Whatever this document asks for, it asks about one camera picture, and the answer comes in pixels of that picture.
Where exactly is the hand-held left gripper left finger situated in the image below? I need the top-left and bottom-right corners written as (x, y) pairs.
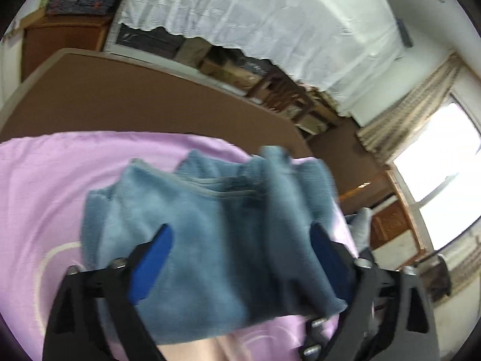
top-left (42, 224), bottom-right (174, 361)

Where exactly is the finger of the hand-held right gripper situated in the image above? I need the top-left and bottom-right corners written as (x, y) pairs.
top-left (299, 314), bottom-right (341, 359)

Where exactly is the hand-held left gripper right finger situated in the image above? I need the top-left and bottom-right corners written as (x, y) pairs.
top-left (310, 223), bottom-right (440, 361)

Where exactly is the blue fleece jacket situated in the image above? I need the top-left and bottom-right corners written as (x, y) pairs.
top-left (81, 146), bottom-right (348, 346)

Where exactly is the grey cloth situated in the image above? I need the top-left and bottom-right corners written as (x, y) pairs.
top-left (346, 208), bottom-right (373, 252)

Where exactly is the wooden desk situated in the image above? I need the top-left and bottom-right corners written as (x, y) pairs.
top-left (293, 86), bottom-right (384, 215)

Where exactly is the purple printed bed sheet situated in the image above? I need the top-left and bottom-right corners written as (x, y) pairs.
top-left (0, 131), bottom-right (357, 361)

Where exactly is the bright window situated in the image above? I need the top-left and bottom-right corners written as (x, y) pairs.
top-left (391, 92), bottom-right (481, 251)

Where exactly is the brown bed board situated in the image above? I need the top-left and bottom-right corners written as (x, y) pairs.
top-left (0, 48), bottom-right (314, 159)

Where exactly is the beige patterned curtain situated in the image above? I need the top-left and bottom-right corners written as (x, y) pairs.
top-left (357, 54), bottom-right (463, 164)

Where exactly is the dark wooden chair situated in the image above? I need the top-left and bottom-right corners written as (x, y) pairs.
top-left (246, 66), bottom-right (314, 113)

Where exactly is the wooden cabinet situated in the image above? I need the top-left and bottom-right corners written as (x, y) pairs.
top-left (20, 15), bottom-right (113, 81)

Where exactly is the white lace curtain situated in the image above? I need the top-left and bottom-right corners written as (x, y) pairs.
top-left (105, 0), bottom-right (406, 117)

